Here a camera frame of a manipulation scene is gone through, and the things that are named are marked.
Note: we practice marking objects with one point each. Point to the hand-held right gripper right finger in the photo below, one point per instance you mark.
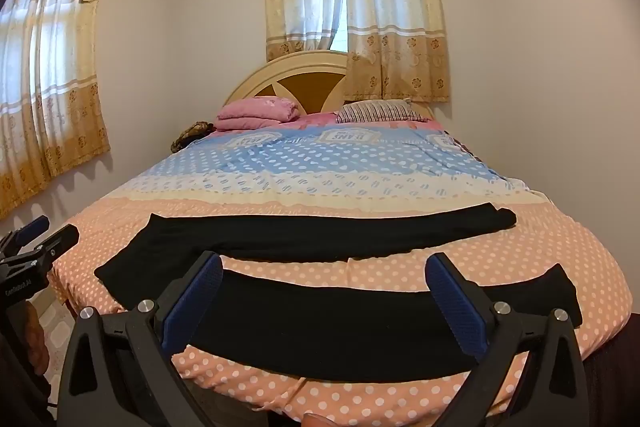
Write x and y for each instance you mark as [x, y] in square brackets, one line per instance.
[455, 302]

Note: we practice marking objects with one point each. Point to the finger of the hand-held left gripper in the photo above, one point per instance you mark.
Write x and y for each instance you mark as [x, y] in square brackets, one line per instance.
[31, 229]
[57, 242]

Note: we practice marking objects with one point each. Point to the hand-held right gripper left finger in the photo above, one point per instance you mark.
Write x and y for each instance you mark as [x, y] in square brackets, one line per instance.
[195, 297]

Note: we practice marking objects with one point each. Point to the black pants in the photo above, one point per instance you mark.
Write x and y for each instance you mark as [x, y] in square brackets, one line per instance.
[325, 232]

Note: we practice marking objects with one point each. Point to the person's left hand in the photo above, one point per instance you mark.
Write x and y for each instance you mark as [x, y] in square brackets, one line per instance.
[39, 337]

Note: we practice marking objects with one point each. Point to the beige floral curtain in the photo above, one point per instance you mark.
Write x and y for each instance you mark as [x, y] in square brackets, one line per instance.
[400, 57]
[55, 107]

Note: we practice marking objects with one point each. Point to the brown patterned bag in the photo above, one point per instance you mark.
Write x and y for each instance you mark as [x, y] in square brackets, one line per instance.
[192, 134]

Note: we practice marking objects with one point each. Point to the polka dot bedsheet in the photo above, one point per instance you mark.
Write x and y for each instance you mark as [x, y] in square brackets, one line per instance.
[350, 167]

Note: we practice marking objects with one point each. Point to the pink folded blanket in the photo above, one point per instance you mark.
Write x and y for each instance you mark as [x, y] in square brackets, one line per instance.
[257, 112]

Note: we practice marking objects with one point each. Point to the striped pillow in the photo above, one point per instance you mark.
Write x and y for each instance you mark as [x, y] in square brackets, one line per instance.
[380, 112]

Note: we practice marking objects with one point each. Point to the cream wooden headboard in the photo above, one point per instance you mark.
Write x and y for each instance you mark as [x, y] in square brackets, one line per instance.
[310, 89]

